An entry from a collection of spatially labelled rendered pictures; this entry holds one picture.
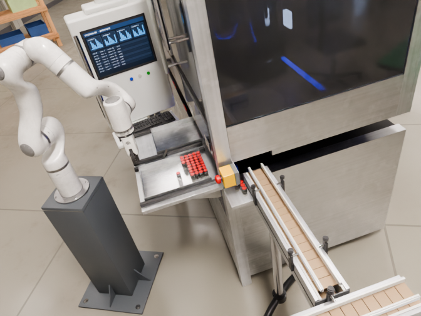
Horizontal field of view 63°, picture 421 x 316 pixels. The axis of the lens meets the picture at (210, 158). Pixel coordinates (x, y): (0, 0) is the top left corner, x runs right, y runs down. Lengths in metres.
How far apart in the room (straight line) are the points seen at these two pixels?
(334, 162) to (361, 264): 0.84
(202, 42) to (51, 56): 0.57
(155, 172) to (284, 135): 0.71
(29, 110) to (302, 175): 1.31
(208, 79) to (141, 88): 1.14
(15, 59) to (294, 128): 1.18
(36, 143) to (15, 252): 1.66
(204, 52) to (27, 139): 0.90
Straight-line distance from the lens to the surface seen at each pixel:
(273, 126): 1.57
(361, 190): 2.16
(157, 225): 2.82
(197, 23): 1.27
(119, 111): 1.45
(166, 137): 2.10
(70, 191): 1.95
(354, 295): 1.24
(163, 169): 1.87
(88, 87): 1.45
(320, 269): 1.32
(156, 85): 2.46
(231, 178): 1.52
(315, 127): 1.68
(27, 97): 1.66
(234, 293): 2.35
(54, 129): 1.82
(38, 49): 1.48
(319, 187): 1.96
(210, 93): 1.38
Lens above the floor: 2.03
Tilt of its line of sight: 38 degrees down
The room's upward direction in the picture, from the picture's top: 12 degrees counter-clockwise
